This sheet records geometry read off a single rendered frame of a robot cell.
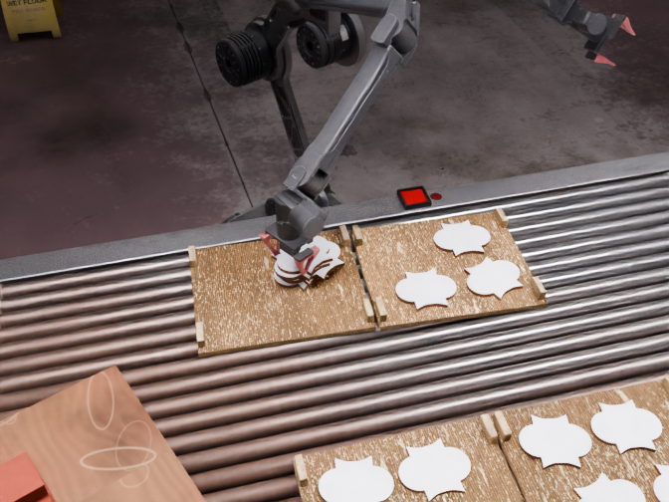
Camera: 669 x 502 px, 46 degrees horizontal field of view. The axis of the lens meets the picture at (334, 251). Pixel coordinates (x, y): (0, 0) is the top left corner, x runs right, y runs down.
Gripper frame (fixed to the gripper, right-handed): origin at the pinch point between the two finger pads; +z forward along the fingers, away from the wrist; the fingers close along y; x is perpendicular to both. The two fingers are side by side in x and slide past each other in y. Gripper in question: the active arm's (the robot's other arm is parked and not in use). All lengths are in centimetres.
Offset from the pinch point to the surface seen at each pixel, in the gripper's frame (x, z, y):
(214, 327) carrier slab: 22.9, 6.5, 1.5
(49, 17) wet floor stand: -108, 85, 329
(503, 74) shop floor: -263, 97, 107
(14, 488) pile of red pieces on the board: 81, -32, -33
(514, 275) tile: -39, 5, -39
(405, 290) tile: -16.1, 4.9, -23.1
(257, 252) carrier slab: -1.0, 6.2, 13.5
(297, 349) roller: 12.7, 8.9, -15.4
